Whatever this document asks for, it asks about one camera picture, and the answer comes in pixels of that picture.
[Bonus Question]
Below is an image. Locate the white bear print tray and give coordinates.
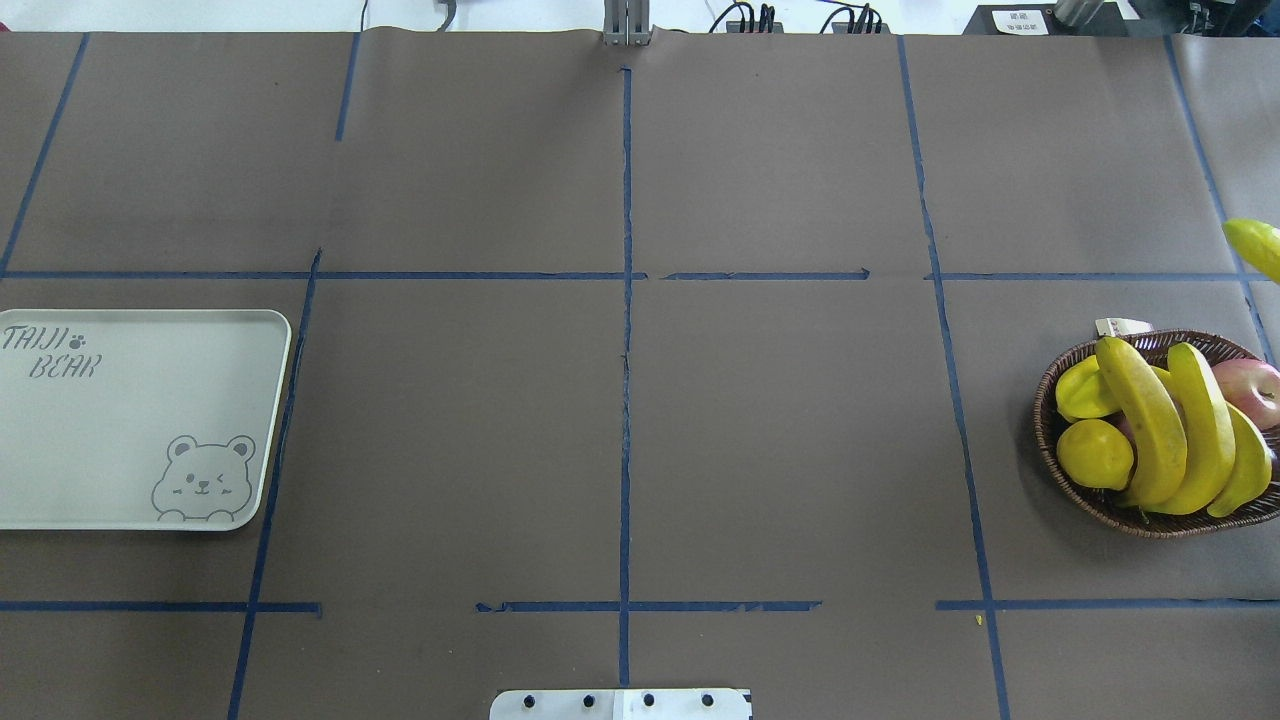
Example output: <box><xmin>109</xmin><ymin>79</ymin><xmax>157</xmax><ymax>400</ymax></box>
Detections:
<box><xmin>1</xmin><ymin>309</ymin><xmax>292</xmax><ymax>532</ymax></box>

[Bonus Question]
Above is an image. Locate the black box with white label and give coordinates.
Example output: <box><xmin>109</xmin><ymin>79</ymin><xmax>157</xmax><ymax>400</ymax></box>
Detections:
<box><xmin>961</xmin><ymin>1</ymin><xmax>1170</xmax><ymax>38</ymax></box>

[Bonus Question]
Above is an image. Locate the yellow star fruit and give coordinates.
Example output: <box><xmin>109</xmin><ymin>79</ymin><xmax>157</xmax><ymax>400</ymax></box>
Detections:
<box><xmin>1053</xmin><ymin>355</ymin><xmax>1121</xmax><ymax>423</ymax></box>

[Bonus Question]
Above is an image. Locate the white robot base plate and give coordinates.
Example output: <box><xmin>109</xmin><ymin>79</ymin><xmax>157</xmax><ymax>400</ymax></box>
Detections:
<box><xmin>489</xmin><ymin>687</ymin><xmax>754</xmax><ymax>719</ymax></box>

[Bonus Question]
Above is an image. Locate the white paper basket tag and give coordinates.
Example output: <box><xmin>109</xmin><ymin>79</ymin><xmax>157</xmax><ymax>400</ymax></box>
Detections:
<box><xmin>1094</xmin><ymin>316</ymin><xmax>1155</xmax><ymax>338</ymax></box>

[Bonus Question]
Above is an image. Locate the yellow lemon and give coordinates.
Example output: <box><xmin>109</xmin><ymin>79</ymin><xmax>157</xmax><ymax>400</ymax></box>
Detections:
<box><xmin>1055</xmin><ymin>419</ymin><xmax>1137</xmax><ymax>491</ymax></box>

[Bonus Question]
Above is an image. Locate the yellow-green banana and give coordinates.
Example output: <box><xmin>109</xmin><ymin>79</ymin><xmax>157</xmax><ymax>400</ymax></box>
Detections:
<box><xmin>1221</xmin><ymin>217</ymin><xmax>1280</xmax><ymax>284</ymax></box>

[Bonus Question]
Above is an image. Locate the red apple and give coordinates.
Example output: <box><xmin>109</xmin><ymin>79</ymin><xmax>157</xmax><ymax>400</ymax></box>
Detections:
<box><xmin>1212</xmin><ymin>357</ymin><xmax>1279</xmax><ymax>430</ymax></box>

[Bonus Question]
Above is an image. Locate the grey aluminium frame post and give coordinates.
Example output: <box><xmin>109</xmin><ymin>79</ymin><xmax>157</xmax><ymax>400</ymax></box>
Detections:
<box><xmin>602</xmin><ymin>0</ymin><xmax>652</xmax><ymax>47</ymax></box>

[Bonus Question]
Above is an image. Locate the black power strip with cables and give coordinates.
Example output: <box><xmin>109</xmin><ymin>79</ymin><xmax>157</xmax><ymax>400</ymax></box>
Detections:
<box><xmin>704</xmin><ymin>1</ymin><xmax>900</xmax><ymax>35</ymax></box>

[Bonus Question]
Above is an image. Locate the brown wicker basket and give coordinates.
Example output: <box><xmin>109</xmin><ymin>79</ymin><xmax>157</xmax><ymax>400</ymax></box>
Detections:
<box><xmin>1029</xmin><ymin>328</ymin><xmax>1279</xmax><ymax>538</ymax></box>

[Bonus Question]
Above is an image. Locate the yellow banana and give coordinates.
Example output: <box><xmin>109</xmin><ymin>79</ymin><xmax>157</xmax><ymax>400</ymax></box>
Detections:
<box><xmin>1144</xmin><ymin>342</ymin><xmax>1236</xmax><ymax>515</ymax></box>
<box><xmin>1094</xmin><ymin>337</ymin><xmax>1188</xmax><ymax>509</ymax></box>
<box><xmin>1204</xmin><ymin>404</ymin><xmax>1272</xmax><ymax>518</ymax></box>

